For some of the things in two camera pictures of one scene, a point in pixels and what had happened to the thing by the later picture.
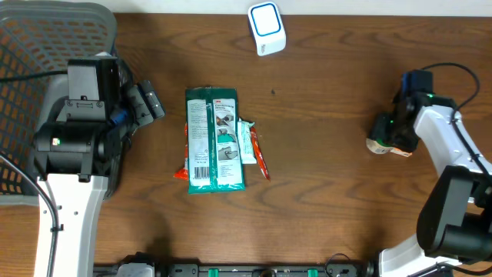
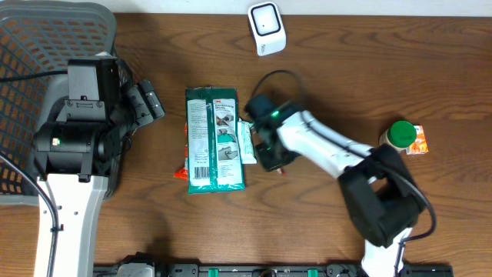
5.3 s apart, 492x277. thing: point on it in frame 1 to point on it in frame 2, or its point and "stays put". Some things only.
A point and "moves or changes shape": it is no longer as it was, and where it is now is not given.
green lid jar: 379,146 moves or changes shape
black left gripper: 151,107 stays put
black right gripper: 377,130 to 268,162
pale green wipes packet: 246,141 stays put
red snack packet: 183,173 stays put
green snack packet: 213,150 stays put
